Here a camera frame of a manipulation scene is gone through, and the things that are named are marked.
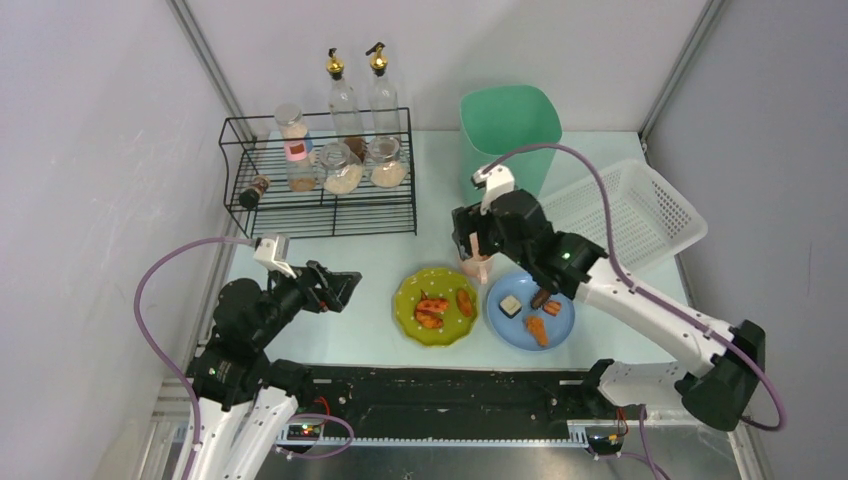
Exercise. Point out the blue plate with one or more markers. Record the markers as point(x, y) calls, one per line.
point(517, 322)

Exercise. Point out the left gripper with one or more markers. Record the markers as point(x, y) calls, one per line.
point(323, 287)

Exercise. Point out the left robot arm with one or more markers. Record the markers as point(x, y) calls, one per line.
point(238, 371)

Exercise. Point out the black wire rack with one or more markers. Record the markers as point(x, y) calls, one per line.
point(252, 145)

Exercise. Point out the pink lid spice shaker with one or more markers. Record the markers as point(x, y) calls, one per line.
point(299, 167)

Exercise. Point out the small black cap spice bottle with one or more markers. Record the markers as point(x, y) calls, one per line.
point(250, 196)

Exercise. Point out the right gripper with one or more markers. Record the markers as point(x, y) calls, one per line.
point(477, 225)

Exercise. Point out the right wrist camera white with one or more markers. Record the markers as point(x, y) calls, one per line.
point(495, 182)

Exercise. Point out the tall jar blue label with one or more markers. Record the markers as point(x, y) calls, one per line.
point(290, 122)

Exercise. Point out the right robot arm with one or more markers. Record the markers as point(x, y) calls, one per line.
point(717, 367)

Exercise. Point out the round glass jar silver lid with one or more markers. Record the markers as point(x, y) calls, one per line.
point(342, 169)

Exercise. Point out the orange chicken wing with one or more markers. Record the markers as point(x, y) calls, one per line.
point(432, 305)
point(429, 320)

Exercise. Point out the orange food chunk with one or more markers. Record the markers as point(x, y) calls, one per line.
point(535, 326)

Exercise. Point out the white plastic basket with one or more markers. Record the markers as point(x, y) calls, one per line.
point(651, 220)

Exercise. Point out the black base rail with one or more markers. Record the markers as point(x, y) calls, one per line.
point(398, 404)

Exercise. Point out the brown fried food piece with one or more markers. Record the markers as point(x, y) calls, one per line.
point(464, 303)

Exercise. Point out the pink mug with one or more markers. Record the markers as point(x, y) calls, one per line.
point(477, 267)

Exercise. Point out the red white meat slice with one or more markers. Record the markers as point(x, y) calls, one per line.
point(552, 307)

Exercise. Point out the sushi roll piece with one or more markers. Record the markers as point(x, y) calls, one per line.
point(510, 306)

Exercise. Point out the green plastic bin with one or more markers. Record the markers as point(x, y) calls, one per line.
point(497, 120)

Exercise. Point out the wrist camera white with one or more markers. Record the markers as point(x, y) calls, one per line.
point(271, 252)
point(495, 182)

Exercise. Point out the oil bottle gold spout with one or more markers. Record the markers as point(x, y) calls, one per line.
point(382, 95)
point(343, 107)

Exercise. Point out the brown sea cucumber toy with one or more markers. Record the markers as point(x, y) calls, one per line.
point(539, 299)

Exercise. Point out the green dotted plate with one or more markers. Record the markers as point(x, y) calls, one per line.
point(436, 282)

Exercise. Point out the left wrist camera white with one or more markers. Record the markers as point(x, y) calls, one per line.
point(271, 252)

